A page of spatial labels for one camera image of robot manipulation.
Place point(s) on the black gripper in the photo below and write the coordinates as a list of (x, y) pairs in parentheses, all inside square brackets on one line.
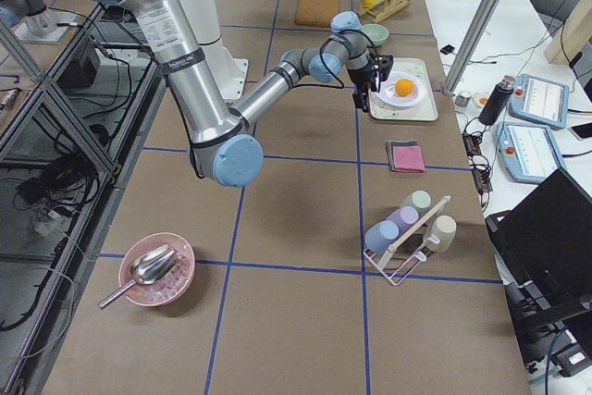
[(361, 77)]

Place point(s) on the white round plate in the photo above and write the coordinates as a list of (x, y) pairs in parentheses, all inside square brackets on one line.
[(389, 96)]

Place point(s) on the orange fruit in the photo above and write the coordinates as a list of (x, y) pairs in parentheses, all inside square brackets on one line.
[(404, 87)]

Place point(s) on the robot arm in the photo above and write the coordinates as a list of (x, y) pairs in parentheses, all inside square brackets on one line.
[(221, 147)]

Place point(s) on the cream bear print tray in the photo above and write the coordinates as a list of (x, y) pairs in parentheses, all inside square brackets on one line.
[(425, 111)]

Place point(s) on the brown wooden tray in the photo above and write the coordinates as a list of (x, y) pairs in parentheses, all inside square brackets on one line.
[(316, 13)]

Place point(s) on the green bowl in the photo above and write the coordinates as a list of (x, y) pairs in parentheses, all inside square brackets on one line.
[(377, 33)]

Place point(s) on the grey cloth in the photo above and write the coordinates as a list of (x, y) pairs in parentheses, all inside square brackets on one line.
[(391, 144)]

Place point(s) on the pink cloth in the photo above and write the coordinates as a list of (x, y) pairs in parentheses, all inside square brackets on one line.
[(407, 159)]

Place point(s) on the small metal cup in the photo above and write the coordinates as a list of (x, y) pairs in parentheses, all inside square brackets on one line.
[(462, 99)]

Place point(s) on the green plastic cup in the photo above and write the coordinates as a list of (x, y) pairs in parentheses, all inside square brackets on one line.
[(419, 200)]

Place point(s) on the purple plastic cup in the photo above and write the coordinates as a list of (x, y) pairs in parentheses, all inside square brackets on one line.
[(404, 217)]

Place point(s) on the black water bottle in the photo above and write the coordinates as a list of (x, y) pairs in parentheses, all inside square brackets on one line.
[(497, 100)]

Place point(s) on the wooden rack rod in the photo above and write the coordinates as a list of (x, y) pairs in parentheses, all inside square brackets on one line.
[(435, 210)]

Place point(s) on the blue plastic cup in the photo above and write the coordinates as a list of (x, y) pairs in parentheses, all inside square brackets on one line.
[(379, 237)]

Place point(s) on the beige plastic cup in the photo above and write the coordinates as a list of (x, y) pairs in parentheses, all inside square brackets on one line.
[(441, 233)]

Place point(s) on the blue teach pendant far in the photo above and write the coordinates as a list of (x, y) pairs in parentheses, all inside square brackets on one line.
[(540, 101)]

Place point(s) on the blue teach pendant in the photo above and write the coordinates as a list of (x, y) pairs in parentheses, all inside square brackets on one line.
[(529, 152), (540, 101)]

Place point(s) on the blue teach pendant near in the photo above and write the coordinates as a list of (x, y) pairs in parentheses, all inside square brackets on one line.
[(529, 152)]

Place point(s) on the black laptop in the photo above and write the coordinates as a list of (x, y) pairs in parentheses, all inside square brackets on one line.
[(545, 242)]

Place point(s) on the metal scoop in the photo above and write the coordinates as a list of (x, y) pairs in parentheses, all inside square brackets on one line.
[(144, 271)]

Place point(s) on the pink bowl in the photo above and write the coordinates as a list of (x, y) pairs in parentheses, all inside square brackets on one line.
[(170, 276)]

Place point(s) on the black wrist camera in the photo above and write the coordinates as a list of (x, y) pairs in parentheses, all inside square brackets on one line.
[(382, 68)]

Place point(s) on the white wire cup rack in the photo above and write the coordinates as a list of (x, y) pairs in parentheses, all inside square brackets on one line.
[(396, 267)]

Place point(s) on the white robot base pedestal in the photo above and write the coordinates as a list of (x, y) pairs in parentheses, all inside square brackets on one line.
[(229, 72)]

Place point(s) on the aluminium frame post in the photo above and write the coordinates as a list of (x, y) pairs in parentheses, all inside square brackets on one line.
[(470, 41)]

